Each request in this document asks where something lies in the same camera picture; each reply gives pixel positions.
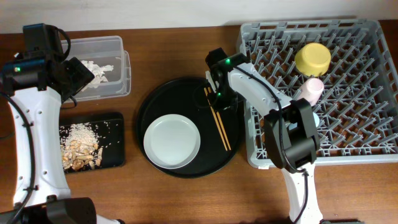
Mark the round black tray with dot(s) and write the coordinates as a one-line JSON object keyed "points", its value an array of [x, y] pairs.
{"points": [[180, 96]]}

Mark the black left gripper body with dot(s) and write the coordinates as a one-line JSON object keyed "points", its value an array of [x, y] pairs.
{"points": [[82, 76]]}

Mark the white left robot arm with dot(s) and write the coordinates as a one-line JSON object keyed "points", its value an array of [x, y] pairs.
{"points": [[42, 193]]}

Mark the yellow plastic bowl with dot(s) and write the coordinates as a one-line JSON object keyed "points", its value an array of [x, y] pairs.
{"points": [[313, 60]]}

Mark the wooden chopstick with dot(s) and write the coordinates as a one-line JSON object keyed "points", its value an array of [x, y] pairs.
{"points": [[220, 128], [208, 92]]}

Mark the white tissue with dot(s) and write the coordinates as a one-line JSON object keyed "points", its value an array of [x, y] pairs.
{"points": [[98, 72]]}

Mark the grey round plate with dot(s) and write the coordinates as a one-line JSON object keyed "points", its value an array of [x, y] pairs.
{"points": [[172, 141]]}

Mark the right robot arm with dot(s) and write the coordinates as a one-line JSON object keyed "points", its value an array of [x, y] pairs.
{"points": [[291, 135]]}

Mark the light blue plastic cup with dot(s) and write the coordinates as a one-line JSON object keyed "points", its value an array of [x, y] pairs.
{"points": [[316, 119]]}

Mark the food scraps and rice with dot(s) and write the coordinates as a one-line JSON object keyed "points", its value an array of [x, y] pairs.
{"points": [[81, 146]]}

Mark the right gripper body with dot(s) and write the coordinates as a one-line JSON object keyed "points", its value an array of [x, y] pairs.
{"points": [[222, 101]]}

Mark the grey dishwasher rack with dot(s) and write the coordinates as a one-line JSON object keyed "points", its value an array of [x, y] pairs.
{"points": [[358, 107]]}

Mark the black rectangular tray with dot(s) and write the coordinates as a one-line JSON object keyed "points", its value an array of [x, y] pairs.
{"points": [[109, 130]]}

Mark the pink plastic cup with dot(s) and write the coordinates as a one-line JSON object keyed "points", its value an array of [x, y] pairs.
{"points": [[311, 90]]}

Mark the clear plastic bin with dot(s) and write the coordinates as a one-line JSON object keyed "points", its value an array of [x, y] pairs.
{"points": [[106, 58]]}

